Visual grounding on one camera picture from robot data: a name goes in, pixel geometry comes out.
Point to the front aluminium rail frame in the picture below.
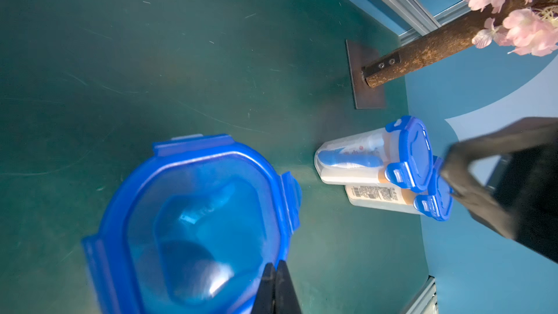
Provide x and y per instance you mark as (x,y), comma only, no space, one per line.
(425,302)

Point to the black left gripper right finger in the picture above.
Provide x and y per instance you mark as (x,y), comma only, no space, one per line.
(285,299)

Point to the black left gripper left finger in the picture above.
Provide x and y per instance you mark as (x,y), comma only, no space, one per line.
(264,302)

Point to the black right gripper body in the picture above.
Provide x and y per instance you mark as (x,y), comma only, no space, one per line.
(525,188)

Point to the clear blue-lid container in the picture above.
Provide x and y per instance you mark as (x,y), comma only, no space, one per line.
(192,229)
(435,202)
(399,154)

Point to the right aluminium corner post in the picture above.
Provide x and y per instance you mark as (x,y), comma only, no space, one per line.
(421,20)

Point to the dark metal tree base plate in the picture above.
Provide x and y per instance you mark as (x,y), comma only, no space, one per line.
(365,97)

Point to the pink artificial blossom tree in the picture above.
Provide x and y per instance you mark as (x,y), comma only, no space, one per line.
(529,27)

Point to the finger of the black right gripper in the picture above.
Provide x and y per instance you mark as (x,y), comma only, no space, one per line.
(469,165)

